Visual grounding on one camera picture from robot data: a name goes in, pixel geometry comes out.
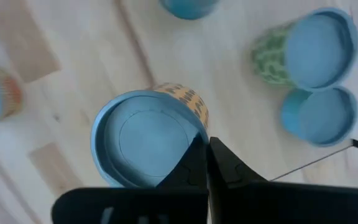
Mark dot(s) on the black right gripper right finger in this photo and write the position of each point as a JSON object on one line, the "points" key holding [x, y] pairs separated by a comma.
{"points": [[259, 205]]}

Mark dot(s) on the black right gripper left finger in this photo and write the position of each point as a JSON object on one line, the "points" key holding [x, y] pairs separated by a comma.
{"points": [[166, 205]]}

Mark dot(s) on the short blue can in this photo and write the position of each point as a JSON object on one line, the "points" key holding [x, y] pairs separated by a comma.
{"points": [[325, 118]]}

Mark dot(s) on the silver-top can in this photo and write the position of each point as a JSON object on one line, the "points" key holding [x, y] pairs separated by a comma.
{"points": [[188, 7]]}

